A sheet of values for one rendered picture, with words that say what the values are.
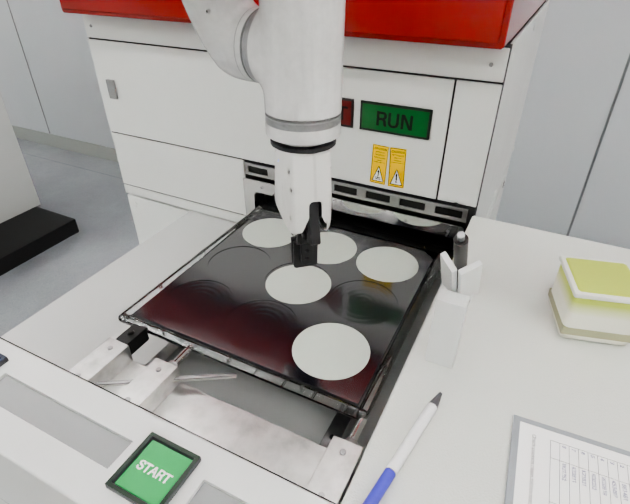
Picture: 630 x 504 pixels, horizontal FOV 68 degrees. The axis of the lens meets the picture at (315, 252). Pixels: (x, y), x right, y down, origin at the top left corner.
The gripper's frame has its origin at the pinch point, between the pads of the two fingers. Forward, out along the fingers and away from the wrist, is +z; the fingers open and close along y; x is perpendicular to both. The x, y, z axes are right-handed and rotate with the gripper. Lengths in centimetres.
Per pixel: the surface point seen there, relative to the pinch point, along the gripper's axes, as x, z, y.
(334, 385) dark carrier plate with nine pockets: -0.3, 9.9, 14.4
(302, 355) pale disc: -2.7, 10.0, 8.7
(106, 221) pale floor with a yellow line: -61, 101, -206
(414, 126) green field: 22.3, -9.7, -15.3
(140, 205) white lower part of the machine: -25, 21, -61
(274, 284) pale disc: -3.0, 9.9, -6.7
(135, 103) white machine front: -21, -5, -57
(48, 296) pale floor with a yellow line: -81, 101, -142
